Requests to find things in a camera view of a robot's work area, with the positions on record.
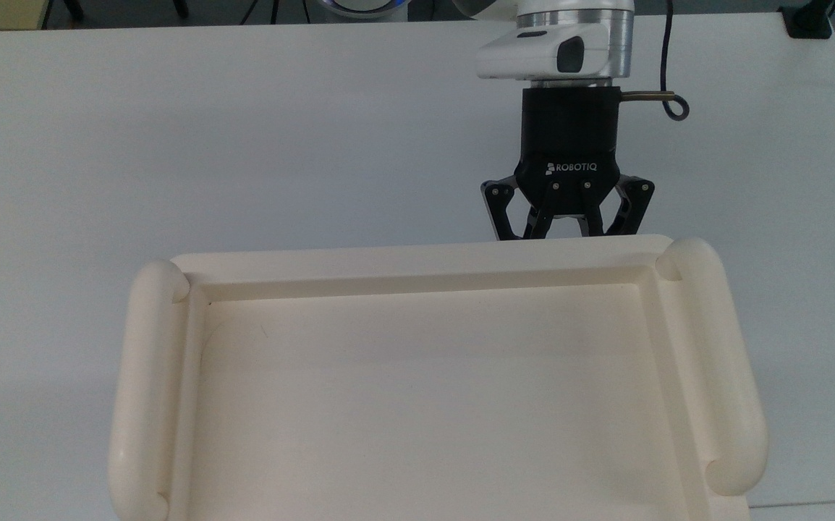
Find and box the cream plastic tray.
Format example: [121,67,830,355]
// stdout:
[107,233,770,521]

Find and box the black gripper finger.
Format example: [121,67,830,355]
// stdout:
[580,175,656,238]
[480,177,560,242]

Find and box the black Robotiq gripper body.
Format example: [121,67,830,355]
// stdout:
[514,85,623,218]

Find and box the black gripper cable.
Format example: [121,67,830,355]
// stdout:
[620,0,691,122]

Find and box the white round device blue ring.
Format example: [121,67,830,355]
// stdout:
[315,0,412,20]

